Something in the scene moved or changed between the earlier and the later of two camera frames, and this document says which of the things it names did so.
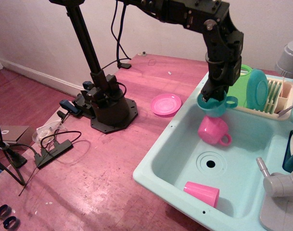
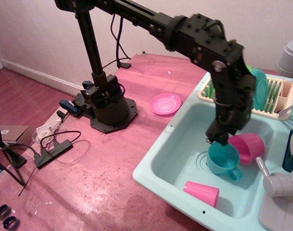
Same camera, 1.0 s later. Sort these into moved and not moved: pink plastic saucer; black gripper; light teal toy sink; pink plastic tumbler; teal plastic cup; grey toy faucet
Moved: black gripper; teal plastic cup
Not moved: pink plastic saucer; grey toy faucet; light teal toy sink; pink plastic tumbler
